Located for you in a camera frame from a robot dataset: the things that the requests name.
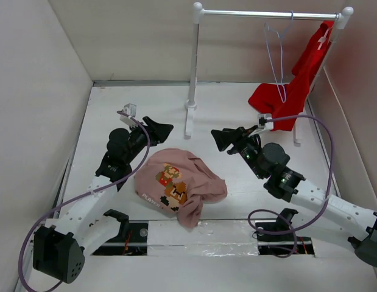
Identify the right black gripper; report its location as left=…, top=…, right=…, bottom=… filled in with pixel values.
left=211, top=125, right=265, bottom=179

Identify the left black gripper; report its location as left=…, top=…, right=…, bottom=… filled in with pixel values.
left=124, top=117, right=172, bottom=164

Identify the pink printed t shirt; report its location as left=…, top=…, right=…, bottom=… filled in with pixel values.
left=134, top=148, right=228, bottom=229

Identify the light blue wire hanger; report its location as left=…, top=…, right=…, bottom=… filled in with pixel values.
left=264, top=10, right=294, bottom=103

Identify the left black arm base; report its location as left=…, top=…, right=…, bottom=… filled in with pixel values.
left=92, top=209, right=149, bottom=256

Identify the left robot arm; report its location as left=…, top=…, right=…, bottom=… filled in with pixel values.
left=33, top=116, right=174, bottom=283

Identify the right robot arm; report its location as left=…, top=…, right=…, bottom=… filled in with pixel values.
left=211, top=127, right=377, bottom=268

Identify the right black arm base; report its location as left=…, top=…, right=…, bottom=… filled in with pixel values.
left=253, top=208, right=315, bottom=258

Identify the red t shirt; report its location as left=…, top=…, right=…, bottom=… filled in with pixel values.
left=248, top=21, right=334, bottom=119

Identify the white clothes rack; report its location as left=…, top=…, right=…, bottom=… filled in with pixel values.
left=184, top=1, right=354, bottom=139

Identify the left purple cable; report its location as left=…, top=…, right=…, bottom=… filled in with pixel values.
left=18, top=110, right=151, bottom=292

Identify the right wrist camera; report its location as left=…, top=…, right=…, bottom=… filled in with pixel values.
left=249, top=114, right=273, bottom=136

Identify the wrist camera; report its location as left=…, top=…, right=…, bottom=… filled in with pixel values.
left=120, top=103, right=138, bottom=127
left=249, top=114, right=273, bottom=136

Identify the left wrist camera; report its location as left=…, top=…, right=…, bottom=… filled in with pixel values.
left=120, top=103, right=138, bottom=127

